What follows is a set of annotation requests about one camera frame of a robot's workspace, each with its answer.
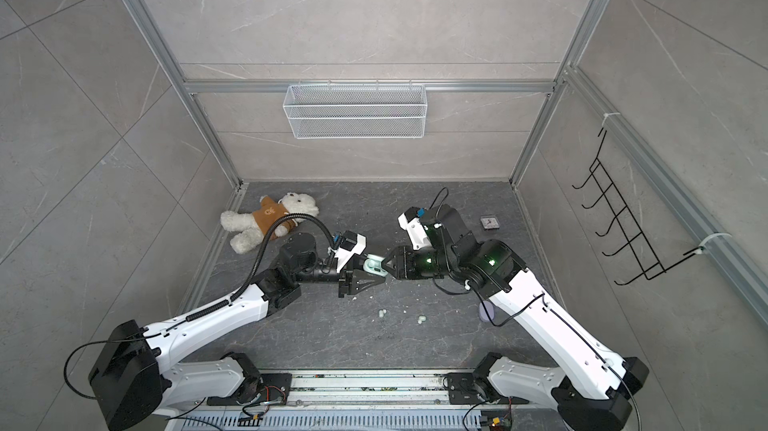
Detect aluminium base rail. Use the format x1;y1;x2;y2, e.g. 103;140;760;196
116;368;619;431

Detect purple earbud charging case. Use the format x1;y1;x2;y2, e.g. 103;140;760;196
478;300;495;323

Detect white teddy bear brown shirt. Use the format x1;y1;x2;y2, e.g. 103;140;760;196
220;192;319;255

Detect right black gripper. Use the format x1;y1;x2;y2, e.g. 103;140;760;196
380;244;459;279

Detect small black square box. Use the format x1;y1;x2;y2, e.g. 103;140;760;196
480;216;500;230

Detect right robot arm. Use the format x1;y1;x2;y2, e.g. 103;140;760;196
382;202;649;430

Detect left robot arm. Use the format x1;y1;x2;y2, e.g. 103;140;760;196
88;231;387;430

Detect white wire mesh basket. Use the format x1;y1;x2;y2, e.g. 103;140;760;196
283;84;428;139

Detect black wall hook rack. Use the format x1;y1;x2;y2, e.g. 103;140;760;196
571;128;705;287

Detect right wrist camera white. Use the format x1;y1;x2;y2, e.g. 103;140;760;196
398;207;432;251

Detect green earbud charging case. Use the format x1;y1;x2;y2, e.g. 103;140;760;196
363;254;388;277

